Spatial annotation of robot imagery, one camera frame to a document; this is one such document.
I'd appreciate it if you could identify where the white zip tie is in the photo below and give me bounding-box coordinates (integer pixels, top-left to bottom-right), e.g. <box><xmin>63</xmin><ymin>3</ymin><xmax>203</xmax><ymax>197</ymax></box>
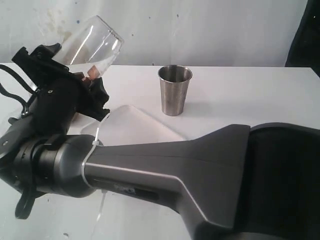
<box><xmin>81</xmin><ymin>113</ymin><xmax>110</xmax><ymax>226</ymax></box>

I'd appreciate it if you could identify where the white rectangular tray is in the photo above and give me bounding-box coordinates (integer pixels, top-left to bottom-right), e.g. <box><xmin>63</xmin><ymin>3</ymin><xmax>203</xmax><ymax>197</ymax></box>
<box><xmin>80</xmin><ymin>105</ymin><xmax>185</xmax><ymax>146</ymax></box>

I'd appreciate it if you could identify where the stainless steel cup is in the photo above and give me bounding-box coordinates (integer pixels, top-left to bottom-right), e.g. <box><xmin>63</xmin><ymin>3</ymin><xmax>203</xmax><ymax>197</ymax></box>
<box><xmin>158</xmin><ymin>65</ymin><xmax>193</xmax><ymax>117</ymax></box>

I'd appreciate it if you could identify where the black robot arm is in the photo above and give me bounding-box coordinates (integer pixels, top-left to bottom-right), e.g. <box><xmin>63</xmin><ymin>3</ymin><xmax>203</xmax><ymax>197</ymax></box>
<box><xmin>0</xmin><ymin>43</ymin><xmax>320</xmax><ymax>240</ymax></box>

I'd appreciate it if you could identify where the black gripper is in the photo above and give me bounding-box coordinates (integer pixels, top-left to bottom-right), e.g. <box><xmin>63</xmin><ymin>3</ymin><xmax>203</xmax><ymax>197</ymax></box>
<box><xmin>4</xmin><ymin>43</ymin><xmax>110</xmax><ymax>140</ymax></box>

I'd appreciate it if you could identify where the clear measuring cup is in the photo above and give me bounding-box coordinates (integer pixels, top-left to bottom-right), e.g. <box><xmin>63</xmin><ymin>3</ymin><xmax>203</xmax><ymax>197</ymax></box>
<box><xmin>53</xmin><ymin>15</ymin><xmax>124</xmax><ymax>77</ymax></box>

